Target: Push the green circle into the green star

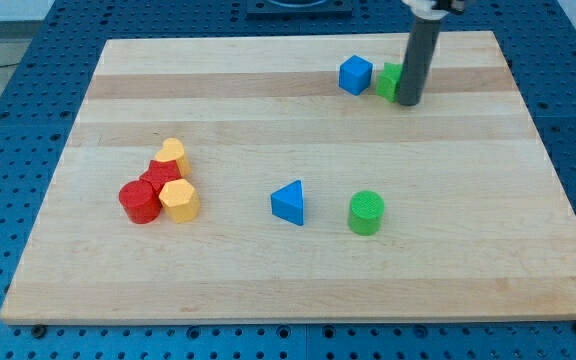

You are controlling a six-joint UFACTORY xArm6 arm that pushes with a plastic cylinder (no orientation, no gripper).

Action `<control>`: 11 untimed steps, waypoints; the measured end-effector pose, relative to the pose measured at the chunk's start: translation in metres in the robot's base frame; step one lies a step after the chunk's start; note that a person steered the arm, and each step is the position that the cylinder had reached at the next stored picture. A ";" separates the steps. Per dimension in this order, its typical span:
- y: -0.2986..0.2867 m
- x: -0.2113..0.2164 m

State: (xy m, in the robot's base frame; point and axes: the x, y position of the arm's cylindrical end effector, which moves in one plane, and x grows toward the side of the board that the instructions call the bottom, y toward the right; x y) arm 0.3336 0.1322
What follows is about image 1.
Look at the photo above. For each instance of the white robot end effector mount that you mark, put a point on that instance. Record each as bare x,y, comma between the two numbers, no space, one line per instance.
436,9

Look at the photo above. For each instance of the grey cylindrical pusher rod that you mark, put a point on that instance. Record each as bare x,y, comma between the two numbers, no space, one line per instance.
417,60

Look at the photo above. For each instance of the green star block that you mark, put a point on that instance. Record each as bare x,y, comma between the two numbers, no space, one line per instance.
388,81

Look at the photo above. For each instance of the red star block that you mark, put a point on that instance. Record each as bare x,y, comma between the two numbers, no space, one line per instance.
159,173

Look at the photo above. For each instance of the blue cube block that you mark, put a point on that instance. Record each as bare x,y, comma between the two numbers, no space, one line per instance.
355,75

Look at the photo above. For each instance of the green cylinder block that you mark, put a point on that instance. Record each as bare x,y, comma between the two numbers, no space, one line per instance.
366,209

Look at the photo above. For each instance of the blue triangle block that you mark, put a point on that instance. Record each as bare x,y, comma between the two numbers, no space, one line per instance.
287,203

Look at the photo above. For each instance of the wooden board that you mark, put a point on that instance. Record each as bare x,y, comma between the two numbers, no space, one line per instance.
231,180

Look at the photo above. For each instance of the yellow heart block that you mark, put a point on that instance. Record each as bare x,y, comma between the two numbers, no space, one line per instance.
173,149

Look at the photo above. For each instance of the yellow hexagon block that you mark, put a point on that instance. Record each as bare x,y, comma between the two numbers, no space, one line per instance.
180,200

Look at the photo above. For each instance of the red cylinder block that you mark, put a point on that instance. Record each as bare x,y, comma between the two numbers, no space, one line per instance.
139,201

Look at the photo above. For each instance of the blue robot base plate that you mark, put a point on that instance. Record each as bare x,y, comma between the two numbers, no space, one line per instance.
278,8

